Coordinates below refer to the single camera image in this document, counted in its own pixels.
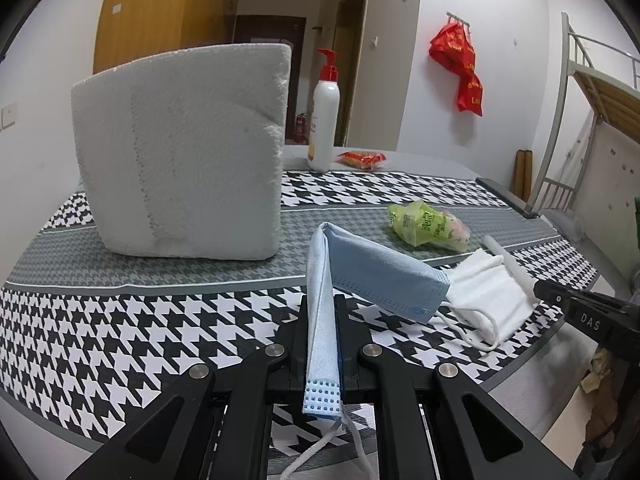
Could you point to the blue face mask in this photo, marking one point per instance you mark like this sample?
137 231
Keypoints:
370 270

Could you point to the red hanging bags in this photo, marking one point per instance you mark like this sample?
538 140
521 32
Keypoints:
462 65

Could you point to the white face mask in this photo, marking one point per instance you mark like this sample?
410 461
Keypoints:
490 300

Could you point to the light wooden side door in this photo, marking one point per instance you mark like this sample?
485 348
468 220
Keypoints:
352 60

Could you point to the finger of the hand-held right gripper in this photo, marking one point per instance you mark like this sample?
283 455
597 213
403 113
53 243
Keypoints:
550 291

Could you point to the white lotion bottle red pump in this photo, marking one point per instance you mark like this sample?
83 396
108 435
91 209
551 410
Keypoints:
322 120

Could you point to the red fire extinguisher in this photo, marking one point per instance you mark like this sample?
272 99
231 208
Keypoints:
300 127

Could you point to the metal bunk bed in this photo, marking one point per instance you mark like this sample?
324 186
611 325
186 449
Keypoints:
600 95

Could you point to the white foam box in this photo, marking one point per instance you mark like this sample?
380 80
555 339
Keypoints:
180 155

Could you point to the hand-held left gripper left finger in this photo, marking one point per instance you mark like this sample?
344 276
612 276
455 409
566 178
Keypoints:
295 340

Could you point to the metal wall hook rack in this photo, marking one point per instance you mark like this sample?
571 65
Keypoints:
459 19

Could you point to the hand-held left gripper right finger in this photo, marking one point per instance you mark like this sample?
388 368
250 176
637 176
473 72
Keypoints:
352 355

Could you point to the wooden wardrobe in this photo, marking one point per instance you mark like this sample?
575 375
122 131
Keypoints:
165 10

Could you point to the wooden boards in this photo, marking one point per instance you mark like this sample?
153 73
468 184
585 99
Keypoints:
523 175

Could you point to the red snack packet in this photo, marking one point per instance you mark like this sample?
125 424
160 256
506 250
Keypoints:
362 160

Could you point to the white wall socket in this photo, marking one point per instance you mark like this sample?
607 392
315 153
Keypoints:
8 116

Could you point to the houndstooth table runner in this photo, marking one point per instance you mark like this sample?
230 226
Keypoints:
125 330

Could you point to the black phone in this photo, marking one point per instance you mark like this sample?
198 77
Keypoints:
507 197

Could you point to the green plastic bag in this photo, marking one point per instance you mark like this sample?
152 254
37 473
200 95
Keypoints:
425 225

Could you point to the grey pillow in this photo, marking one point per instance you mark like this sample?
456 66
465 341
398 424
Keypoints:
570 227

